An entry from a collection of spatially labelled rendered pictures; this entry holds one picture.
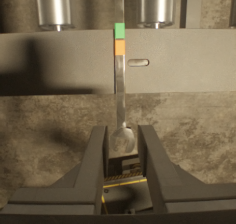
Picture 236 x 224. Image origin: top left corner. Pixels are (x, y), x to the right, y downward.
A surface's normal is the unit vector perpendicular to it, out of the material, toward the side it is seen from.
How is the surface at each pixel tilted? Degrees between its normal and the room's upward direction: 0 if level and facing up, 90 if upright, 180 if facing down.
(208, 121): 0
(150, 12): 25
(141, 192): 0
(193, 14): 0
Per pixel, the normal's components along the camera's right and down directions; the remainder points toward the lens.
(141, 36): 0.00, 0.28
